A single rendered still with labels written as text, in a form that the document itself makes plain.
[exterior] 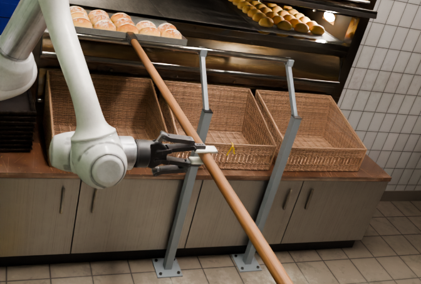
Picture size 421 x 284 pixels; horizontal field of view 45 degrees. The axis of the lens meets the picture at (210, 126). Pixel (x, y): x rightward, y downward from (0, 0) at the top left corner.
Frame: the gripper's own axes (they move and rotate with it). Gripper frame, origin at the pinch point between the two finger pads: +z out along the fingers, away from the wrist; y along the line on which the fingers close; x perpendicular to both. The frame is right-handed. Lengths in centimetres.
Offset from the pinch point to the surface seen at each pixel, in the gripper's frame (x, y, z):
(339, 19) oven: -154, -11, 148
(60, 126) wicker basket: -125, 61, -20
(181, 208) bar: -76, 78, 36
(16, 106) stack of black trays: -107, 42, -43
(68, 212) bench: -83, 84, -18
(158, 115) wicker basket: -110, 44, 26
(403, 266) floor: -63, 118, 193
